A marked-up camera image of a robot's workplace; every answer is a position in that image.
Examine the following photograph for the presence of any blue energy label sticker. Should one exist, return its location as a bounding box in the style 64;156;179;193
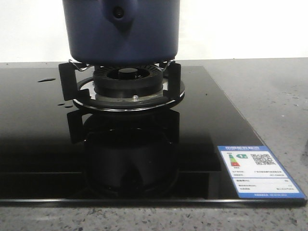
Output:
218;146;306;199

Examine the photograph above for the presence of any right gas burner head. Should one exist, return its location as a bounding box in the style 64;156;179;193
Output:
93;65;163;98

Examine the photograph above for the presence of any black right pan support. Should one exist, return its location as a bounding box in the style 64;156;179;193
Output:
59;60;185;112

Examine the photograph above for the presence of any blue saucepan with handle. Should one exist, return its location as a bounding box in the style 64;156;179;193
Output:
63;0;180;65

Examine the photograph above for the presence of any black glass gas cooktop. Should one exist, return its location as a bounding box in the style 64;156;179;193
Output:
0;66;307;206

